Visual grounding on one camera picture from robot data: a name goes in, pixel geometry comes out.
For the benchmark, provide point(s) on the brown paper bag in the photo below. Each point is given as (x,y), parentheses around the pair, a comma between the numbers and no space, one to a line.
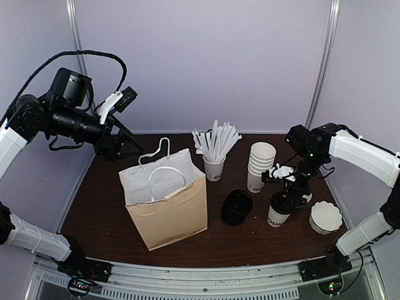
(166,199)

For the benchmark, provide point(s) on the metal wall post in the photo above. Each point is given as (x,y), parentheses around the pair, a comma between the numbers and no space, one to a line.
(74,27)
(330,37)

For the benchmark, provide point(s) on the black cup lid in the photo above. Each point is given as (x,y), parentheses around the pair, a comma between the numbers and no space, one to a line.
(276,203)

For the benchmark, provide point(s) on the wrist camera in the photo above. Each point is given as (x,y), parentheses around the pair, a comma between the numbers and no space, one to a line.
(277,173)
(116,102)

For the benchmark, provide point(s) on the aluminium front rail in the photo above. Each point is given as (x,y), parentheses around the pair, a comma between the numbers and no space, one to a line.
(272,281)

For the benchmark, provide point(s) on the paper cup holding straws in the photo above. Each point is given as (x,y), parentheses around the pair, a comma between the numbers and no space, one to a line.
(213,170)

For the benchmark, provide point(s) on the stack of black lids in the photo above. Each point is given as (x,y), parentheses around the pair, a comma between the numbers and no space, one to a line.
(236,207)

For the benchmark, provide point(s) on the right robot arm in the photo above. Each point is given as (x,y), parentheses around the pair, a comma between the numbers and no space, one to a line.
(317,147)

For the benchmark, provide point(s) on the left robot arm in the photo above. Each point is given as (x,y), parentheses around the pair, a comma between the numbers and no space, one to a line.
(58,113)

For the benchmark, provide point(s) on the left metal wall post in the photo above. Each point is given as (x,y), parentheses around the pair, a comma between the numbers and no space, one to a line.
(74,27)

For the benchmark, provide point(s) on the bundle of wrapped straws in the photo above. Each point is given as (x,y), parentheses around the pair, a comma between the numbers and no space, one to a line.
(215,144)

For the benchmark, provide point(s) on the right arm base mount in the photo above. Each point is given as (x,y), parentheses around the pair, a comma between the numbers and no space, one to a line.
(327,272)

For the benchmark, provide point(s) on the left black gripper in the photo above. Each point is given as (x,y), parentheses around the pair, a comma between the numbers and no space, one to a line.
(110,153)

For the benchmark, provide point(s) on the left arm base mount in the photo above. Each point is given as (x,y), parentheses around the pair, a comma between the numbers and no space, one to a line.
(85,275)

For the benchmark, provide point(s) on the right metal wall post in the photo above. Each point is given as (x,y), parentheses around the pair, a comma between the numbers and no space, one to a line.
(330,37)

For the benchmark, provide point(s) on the white scalloped bowl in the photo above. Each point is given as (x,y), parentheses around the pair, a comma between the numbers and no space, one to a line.
(325,218)

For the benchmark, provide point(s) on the stack of white paper cups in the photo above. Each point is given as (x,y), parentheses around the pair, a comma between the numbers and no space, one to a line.
(261,159)

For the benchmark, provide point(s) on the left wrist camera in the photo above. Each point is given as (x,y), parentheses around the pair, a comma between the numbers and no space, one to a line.
(116,102)

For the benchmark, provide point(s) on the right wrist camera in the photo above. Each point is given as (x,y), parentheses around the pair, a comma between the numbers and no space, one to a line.
(277,173)

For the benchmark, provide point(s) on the white paper coffee cup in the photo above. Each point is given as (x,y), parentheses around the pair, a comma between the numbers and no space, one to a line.
(276,219)

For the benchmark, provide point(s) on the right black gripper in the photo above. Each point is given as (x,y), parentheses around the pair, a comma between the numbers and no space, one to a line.
(293,189)

